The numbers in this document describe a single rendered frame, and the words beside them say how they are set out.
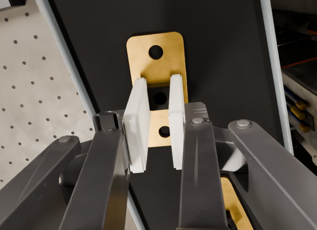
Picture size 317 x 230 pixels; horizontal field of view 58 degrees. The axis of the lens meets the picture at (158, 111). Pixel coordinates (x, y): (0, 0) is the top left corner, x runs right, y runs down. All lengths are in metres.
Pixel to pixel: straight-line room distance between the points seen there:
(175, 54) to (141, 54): 0.02
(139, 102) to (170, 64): 0.05
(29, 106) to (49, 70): 0.11
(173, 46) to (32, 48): 0.57
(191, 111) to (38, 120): 0.67
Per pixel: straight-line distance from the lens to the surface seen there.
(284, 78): 0.39
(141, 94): 0.16
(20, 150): 0.86
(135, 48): 0.20
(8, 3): 0.67
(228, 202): 0.26
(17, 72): 0.77
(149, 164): 0.23
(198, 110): 0.15
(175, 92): 0.16
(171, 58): 0.20
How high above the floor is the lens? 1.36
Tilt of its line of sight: 67 degrees down
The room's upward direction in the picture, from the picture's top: 175 degrees counter-clockwise
